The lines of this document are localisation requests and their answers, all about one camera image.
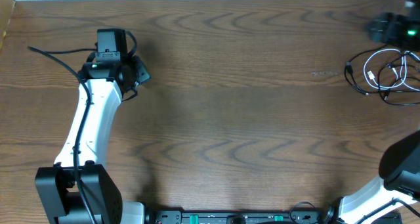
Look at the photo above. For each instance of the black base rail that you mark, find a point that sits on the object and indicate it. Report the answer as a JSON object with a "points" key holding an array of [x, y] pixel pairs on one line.
{"points": [[173, 216]]}

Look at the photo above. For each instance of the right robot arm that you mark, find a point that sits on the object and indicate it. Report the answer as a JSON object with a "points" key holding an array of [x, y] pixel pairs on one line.
{"points": [[397, 183]]}

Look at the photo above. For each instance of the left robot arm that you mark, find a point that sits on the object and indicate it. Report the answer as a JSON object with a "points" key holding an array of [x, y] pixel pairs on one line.
{"points": [[77, 188]]}

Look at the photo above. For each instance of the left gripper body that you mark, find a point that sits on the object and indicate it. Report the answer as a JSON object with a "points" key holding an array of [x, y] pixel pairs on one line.
{"points": [[142, 73]]}

